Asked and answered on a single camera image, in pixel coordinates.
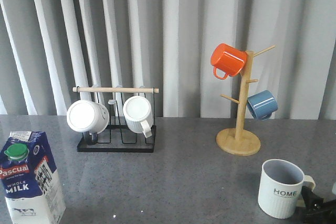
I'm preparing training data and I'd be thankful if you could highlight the orange enamel mug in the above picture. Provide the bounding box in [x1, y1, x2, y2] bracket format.
[211, 44, 248, 80]

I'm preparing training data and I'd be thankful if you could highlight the blue enamel mug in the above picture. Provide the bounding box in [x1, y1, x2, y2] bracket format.
[247, 90, 278, 121]

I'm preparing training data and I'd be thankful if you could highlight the white ribbed hanging mug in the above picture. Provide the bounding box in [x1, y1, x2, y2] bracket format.
[123, 96, 153, 138]

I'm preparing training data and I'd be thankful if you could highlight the grey white curtain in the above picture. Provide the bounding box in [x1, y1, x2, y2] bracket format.
[1, 0, 335, 120]

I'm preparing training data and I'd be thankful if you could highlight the black wire mug rack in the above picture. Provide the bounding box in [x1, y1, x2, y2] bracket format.
[73, 86, 159, 153]

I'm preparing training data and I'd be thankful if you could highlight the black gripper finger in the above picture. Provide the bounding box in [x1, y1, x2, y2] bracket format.
[301, 186, 335, 223]

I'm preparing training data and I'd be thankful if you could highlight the Pascual whole milk carton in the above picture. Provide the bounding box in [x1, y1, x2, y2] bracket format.
[1, 131, 66, 223]

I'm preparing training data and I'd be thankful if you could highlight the wooden mug tree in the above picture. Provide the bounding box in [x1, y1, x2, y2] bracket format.
[216, 45, 275, 156]

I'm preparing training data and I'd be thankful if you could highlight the white HOME mug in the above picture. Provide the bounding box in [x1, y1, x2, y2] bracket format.
[258, 159, 316, 219]

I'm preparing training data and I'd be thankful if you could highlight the white smiley hanging mug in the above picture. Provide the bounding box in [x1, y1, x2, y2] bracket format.
[66, 100, 110, 145]

